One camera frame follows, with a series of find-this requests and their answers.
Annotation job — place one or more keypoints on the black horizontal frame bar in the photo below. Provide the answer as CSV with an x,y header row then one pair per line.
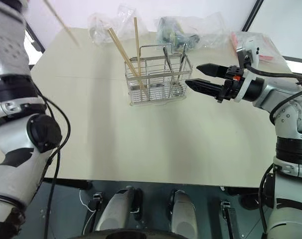
x,y
298,60

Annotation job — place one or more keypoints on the black metal floor bracket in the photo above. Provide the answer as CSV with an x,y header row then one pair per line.
x,y
228,216
96,200

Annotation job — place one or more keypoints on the black window frame bar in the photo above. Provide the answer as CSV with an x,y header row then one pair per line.
x,y
252,15

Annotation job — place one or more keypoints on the grey robot leg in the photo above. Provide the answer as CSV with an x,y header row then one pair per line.
x,y
183,214
118,211

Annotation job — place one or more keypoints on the plastic bag with red contents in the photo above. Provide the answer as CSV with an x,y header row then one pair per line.
x,y
268,47

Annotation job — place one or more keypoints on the grey right robot leg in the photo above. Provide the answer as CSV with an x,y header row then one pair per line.
x,y
183,214

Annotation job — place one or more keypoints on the dark frame beside table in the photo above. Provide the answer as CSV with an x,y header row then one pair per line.
x,y
35,39

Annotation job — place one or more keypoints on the metal spoon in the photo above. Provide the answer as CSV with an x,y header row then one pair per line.
x,y
184,54
168,62

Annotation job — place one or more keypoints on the plastic bag with green contents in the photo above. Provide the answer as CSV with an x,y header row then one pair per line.
x,y
176,32

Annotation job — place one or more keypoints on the dark rounded robot torso rim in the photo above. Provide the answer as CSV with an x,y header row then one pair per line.
x,y
136,235

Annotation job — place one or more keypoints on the grey left robot leg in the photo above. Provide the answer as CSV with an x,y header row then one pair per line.
x,y
118,211

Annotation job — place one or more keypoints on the empty clear plastic bag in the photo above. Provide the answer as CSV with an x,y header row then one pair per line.
x,y
108,25

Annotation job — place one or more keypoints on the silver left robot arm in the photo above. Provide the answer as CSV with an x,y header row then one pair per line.
x,y
11,139

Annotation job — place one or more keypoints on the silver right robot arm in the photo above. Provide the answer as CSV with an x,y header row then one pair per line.
x,y
274,94

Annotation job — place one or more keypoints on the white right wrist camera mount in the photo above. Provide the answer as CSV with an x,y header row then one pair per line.
x,y
252,51

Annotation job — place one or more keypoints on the black table underframe bar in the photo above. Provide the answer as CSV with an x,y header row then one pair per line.
x,y
68,183

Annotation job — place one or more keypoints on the light wooden chopstick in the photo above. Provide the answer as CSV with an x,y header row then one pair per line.
x,y
63,25
137,42

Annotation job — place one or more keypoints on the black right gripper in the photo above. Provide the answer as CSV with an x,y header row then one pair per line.
x,y
231,87

